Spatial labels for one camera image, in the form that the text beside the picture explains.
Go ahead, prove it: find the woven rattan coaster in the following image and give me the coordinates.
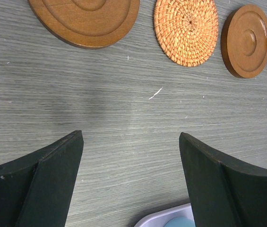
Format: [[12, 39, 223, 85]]
[[154, 0, 219, 67]]

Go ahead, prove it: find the brown wooden coaster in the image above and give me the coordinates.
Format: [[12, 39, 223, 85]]
[[28, 0, 140, 49], [221, 4, 267, 79]]

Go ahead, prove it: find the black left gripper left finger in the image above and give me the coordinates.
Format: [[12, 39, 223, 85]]
[[0, 130, 84, 227]]

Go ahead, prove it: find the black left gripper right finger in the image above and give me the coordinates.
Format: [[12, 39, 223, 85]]
[[179, 133, 267, 227]]

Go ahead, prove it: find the lavender plastic tray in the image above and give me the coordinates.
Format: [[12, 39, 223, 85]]
[[134, 203, 194, 227]]

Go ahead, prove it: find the white mug blue handle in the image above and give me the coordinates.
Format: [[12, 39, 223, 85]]
[[164, 217, 195, 227]]

